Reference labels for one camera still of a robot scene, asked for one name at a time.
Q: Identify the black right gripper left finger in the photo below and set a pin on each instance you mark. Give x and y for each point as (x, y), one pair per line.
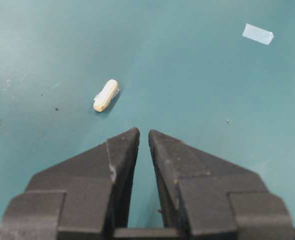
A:
(78, 199)

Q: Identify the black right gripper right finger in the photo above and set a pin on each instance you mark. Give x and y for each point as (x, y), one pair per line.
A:
(210, 198)

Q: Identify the short wooden dowel rod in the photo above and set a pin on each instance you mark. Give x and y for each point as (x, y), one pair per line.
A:
(106, 95)

